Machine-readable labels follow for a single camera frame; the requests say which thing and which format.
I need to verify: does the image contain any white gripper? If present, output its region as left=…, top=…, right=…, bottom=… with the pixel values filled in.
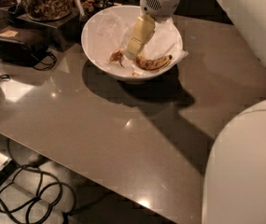
left=125, top=0, right=180, bottom=60

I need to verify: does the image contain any spotted ripe banana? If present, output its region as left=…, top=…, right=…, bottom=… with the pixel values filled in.
left=135, top=54, right=172, bottom=71

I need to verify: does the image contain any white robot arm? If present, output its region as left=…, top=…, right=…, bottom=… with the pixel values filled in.
left=133, top=0, right=266, bottom=224

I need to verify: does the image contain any white ceramic bowl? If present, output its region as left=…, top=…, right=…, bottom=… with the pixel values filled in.
left=80, top=5, right=183, bottom=85

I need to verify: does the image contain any small banana peel piece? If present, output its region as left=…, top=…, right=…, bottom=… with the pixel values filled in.
left=109, top=49, right=124, bottom=66

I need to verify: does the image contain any white paper liner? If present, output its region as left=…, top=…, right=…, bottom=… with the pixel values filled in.
left=89, top=5, right=189, bottom=78

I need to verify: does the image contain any dark metal stand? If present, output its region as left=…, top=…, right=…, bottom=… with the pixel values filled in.
left=17, top=8, right=80, bottom=51

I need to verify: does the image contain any glass jar of nuts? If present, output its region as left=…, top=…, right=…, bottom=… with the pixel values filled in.
left=21, top=0, right=72, bottom=21

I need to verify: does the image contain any black box device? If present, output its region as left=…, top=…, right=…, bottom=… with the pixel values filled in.
left=0, top=26, right=49, bottom=67

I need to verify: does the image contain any black cable on table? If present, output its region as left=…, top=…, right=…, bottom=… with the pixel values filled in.
left=31, top=50, right=58, bottom=72

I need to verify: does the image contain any black cable on floor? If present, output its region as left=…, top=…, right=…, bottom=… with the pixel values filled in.
left=0, top=137, right=115, bottom=224

